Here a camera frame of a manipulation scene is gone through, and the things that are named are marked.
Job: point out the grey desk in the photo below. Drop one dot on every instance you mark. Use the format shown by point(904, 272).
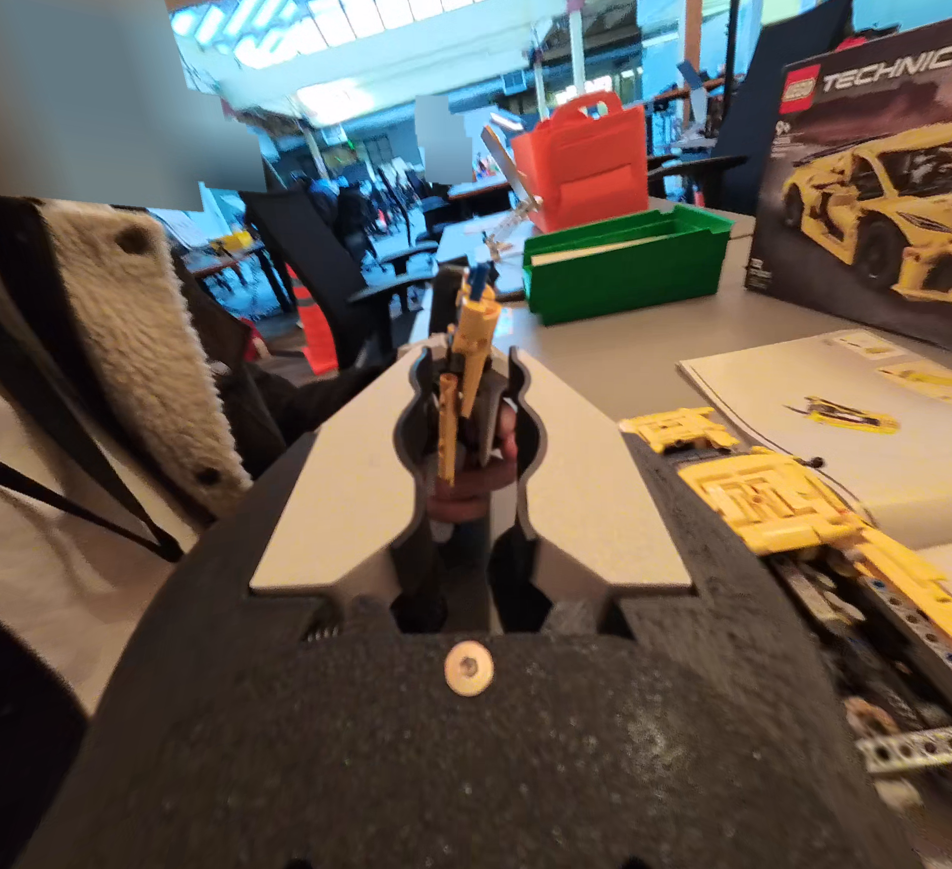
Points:
point(632, 356)

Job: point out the dark office chair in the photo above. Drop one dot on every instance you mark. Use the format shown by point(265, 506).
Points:
point(781, 103)

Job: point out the yellow brick panel assembly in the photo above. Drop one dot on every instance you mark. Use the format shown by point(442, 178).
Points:
point(476, 333)

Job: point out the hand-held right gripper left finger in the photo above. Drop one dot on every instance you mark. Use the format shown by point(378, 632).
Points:
point(342, 512)

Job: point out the person's left hand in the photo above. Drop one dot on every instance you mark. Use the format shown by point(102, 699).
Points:
point(476, 490)

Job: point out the yellow toy brick car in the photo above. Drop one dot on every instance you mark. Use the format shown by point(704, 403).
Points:
point(766, 504)

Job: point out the wood lamp with white joints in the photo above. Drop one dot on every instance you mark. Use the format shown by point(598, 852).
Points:
point(506, 170)

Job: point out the open instruction booklet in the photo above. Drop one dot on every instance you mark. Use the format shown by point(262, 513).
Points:
point(818, 378)

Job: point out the orange traffic cone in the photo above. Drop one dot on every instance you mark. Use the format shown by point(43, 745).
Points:
point(316, 326)

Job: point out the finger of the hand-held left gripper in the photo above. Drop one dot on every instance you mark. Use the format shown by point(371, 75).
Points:
point(492, 415)
point(413, 348)

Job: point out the toy car picture box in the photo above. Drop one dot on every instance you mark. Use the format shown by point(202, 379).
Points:
point(855, 214)

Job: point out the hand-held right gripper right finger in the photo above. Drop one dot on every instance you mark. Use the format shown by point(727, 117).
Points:
point(602, 512)

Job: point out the red plastic container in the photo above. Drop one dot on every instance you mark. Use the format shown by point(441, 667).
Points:
point(587, 162)

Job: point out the green plastic bin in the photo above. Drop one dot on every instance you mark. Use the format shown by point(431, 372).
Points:
point(625, 274)

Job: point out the black stand pole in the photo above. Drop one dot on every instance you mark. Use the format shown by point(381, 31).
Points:
point(736, 6)

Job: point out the person's white shirt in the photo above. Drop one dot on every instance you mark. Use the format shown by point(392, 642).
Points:
point(59, 586)

